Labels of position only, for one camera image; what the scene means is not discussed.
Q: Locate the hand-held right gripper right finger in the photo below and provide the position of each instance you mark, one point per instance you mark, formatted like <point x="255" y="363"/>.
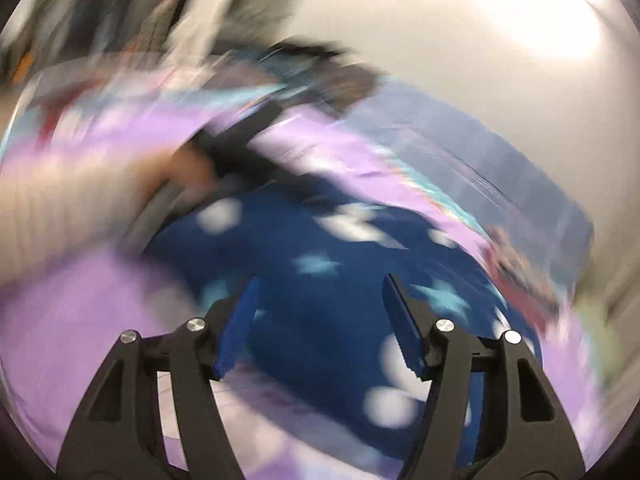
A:
<point x="402" y="325"/>

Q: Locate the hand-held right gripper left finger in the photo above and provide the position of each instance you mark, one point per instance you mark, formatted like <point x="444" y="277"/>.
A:
<point x="240" y="330"/>

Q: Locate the blue star fleece pajama top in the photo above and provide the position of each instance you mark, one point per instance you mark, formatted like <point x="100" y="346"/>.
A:
<point x="330" y="280"/>

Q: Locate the person's left forearm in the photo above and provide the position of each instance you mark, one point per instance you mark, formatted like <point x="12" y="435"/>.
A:
<point x="75" y="210"/>

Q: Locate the floral folded cloth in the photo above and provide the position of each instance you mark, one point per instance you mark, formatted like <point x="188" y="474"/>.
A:
<point x="515" y="260"/>

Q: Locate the red folded cloth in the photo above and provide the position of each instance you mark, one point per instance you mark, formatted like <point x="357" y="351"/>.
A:
<point x="537" y="305"/>

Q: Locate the purple floral blanket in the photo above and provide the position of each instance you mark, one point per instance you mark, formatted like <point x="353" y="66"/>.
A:
<point x="100" y="340"/>

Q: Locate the green pillow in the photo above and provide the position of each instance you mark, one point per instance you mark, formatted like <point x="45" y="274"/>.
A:
<point x="595" y="320"/>

